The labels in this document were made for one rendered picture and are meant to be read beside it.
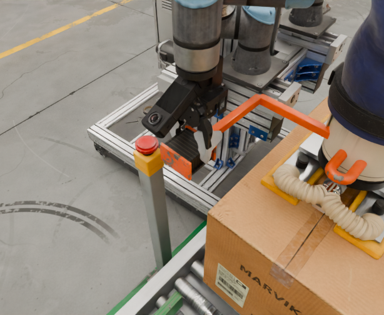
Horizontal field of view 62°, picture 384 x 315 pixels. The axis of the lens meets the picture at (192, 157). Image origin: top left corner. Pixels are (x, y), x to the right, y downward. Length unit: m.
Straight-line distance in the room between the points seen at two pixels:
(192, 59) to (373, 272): 0.54
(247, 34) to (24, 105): 2.30
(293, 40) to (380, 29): 1.12
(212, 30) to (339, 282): 0.52
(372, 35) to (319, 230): 0.40
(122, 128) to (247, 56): 1.28
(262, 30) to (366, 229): 0.74
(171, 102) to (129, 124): 1.76
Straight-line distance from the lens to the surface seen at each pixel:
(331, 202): 0.70
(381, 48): 0.60
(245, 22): 1.17
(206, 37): 0.50
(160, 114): 0.54
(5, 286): 2.07
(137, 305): 1.18
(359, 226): 0.70
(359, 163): 0.72
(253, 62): 1.23
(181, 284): 1.24
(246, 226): 0.72
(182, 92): 0.55
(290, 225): 0.75
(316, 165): 0.85
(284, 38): 1.71
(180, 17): 0.49
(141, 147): 0.94
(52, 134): 2.72
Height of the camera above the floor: 1.70
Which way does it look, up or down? 47 degrees down
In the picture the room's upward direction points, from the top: straight up
